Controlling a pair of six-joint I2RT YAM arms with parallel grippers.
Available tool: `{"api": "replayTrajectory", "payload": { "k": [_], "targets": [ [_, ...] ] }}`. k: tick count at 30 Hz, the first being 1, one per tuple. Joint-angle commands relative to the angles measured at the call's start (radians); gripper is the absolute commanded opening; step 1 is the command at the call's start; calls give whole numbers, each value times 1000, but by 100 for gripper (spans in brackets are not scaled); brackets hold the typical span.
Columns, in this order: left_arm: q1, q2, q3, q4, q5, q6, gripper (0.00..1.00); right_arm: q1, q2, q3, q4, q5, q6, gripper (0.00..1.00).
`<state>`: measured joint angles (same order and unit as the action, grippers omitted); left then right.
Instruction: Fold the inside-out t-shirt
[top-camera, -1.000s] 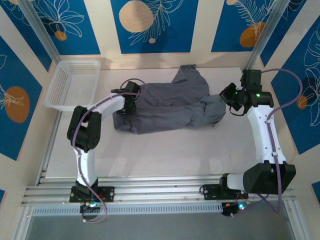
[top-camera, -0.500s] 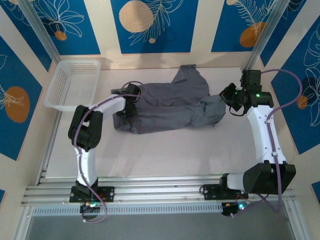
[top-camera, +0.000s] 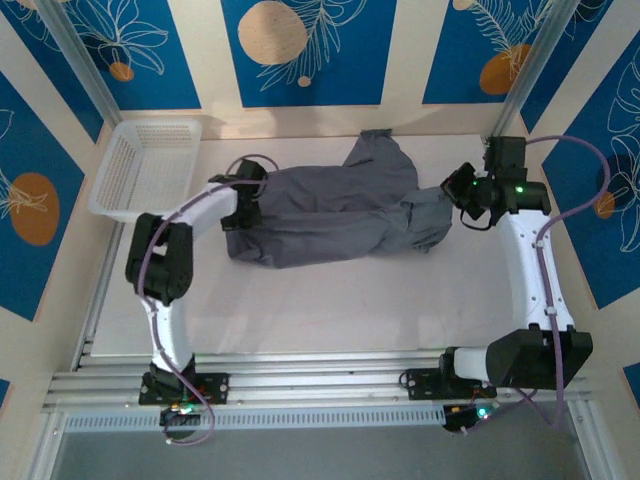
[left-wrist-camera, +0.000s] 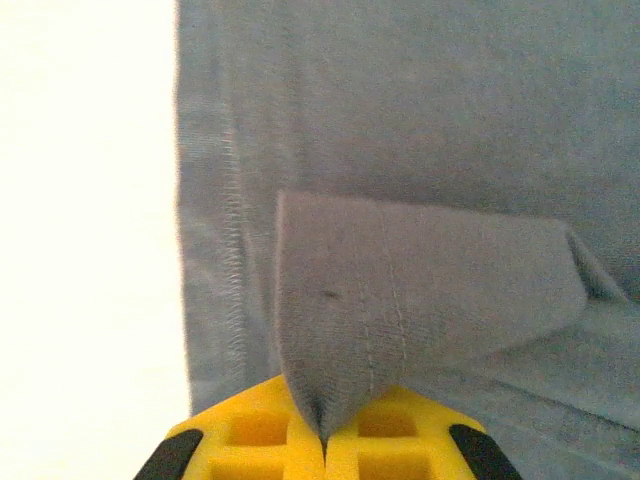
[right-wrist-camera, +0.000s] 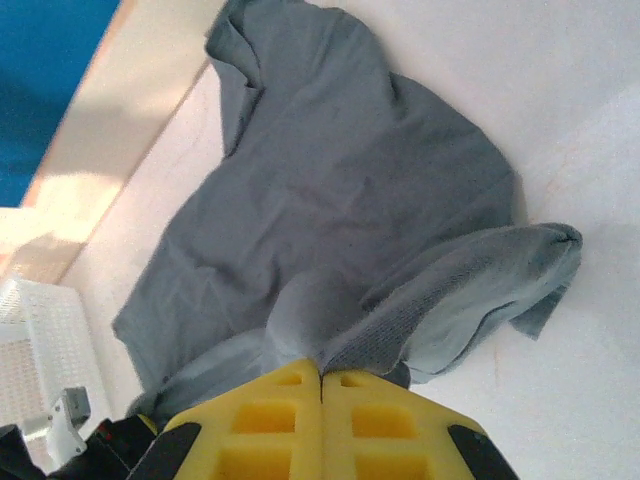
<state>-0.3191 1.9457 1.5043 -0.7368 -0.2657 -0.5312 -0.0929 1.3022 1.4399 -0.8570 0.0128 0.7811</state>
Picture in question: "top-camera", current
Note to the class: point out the aluminium mounting rail beam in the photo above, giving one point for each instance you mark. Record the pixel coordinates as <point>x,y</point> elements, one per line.
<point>320,375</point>

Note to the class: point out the aluminium corner post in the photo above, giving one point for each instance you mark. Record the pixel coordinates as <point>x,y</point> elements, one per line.
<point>80,55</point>
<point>530,75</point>

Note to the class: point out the gray t-shirt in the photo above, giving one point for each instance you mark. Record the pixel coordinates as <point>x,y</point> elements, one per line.
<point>325,215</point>

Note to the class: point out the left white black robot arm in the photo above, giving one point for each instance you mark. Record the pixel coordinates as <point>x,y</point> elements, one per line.
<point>167,330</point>

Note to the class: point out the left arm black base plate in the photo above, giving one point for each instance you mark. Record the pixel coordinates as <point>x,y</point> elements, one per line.
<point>215,387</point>

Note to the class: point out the aluminium frame leg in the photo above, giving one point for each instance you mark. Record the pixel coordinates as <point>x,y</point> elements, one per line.
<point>45,450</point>
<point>585,445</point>

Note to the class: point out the white plastic mesh basket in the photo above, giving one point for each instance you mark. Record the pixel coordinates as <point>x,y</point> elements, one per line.
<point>145,170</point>

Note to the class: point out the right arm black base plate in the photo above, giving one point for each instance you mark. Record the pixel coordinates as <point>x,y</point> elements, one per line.
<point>420,382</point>

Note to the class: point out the black controller board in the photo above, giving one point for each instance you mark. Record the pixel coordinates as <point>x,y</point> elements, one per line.
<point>182,412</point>
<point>470,417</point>

